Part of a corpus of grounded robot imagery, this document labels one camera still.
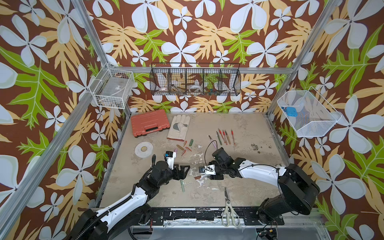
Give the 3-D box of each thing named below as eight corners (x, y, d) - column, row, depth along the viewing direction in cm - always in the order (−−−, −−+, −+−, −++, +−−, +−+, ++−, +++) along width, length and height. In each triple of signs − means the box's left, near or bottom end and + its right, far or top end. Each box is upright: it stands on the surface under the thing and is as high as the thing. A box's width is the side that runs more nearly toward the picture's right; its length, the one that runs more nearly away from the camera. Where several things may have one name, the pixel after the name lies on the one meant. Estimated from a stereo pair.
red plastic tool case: (135, 138, 106) (133, 134, 102) (132, 119, 117) (130, 115, 114) (170, 128, 112) (170, 124, 108) (164, 111, 123) (164, 107, 120)
